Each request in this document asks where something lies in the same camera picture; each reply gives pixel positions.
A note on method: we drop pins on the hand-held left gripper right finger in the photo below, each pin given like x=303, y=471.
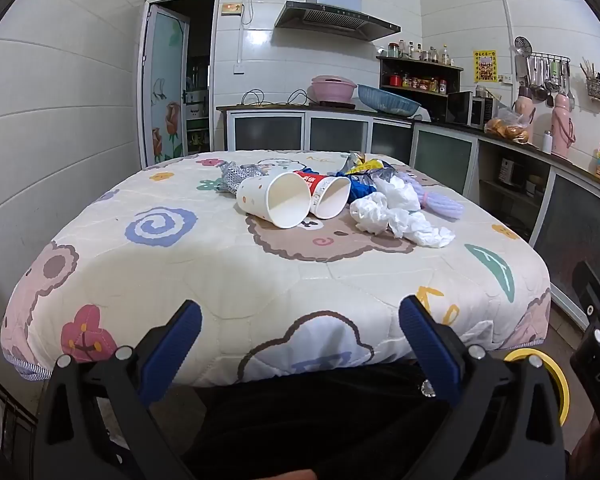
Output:
x=426, y=346

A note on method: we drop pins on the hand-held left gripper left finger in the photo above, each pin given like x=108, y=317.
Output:
x=180, y=340

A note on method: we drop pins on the black trash bin yellow rim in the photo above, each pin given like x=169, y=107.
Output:
x=560, y=385

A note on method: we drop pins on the white tissue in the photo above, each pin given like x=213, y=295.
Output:
x=397, y=192
x=420, y=230
x=370, y=212

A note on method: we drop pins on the white dotted paper cup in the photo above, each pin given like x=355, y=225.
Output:
x=260, y=195

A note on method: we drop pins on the silver patterned wrapper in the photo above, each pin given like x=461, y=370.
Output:
x=235, y=176

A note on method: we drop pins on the printed cartoon blanket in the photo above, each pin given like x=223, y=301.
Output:
x=180, y=260

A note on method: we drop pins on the person's black pants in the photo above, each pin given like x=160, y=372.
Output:
x=305, y=420

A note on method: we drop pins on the purple plastic bag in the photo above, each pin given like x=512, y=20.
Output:
x=442, y=205

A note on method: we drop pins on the black shelf appliance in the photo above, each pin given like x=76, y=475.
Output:
x=511, y=171

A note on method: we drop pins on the small white bottle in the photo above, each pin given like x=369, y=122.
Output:
x=546, y=142

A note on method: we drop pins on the blue plastic wrapper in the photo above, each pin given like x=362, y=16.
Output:
x=362, y=190

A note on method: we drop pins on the tall pink thermos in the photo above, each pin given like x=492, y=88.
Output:
x=561, y=127

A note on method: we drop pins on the red and white paper cup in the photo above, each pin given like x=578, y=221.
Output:
x=326, y=194

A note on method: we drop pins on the yellow and blue snack bag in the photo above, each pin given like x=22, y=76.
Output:
x=367, y=165

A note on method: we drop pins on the long kitchen cabinet glass doors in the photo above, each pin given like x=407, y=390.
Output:
x=445, y=155

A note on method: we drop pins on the plastic bag of oranges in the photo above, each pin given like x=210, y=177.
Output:
x=507, y=127

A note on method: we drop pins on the chopstick holder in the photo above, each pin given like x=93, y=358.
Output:
x=595, y=85

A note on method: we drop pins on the short kitchen cabinet glass doors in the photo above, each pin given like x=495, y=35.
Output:
x=267, y=130

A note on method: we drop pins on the microwave oven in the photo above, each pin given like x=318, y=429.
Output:
x=472, y=109

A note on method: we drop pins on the rack of hanging utensils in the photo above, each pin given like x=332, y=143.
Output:
x=542, y=75

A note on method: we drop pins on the blue basin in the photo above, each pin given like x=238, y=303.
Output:
x=387, y=100

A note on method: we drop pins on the flower printed glass door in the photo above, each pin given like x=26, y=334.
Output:
x=165, y=85

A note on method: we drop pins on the black induction cooktop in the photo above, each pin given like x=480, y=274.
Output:
x=330, y=105

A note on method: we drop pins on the dark wooden spice shelf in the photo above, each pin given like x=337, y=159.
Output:
x=455, y=80

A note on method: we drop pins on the row of spice jars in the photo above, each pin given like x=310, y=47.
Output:
x=420, y=82

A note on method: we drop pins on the pink basin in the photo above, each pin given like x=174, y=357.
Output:
x=332, y=87

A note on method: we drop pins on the row of condiment bottles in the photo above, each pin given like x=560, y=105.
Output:
x=420, y=52

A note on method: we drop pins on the steel range hood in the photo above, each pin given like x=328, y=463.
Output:
x=337, y=17

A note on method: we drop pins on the yellow wall poster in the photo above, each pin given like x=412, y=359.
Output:
x=485, y=66

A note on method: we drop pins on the orange wall sticker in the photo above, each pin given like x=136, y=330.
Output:
x=231, y=8

